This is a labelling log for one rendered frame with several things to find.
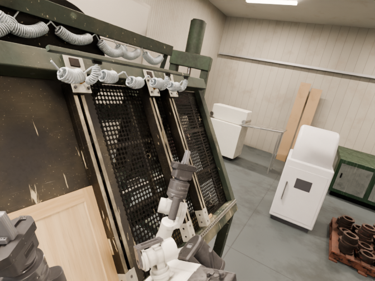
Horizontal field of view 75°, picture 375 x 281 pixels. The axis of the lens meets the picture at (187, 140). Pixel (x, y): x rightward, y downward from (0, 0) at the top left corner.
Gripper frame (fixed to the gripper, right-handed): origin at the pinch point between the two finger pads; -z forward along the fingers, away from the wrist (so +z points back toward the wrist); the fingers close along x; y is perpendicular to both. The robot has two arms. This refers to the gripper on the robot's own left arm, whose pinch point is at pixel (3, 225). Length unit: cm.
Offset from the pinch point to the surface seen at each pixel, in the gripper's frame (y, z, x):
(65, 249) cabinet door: -14, 48, 35
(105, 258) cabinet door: -2, 63, 42
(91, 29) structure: -26, -30, 150
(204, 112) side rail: 56, 44, 186
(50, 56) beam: -22, -22, 78
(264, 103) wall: 305, 216, 735
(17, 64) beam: -28, -21, 64
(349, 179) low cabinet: 393, 279, 392
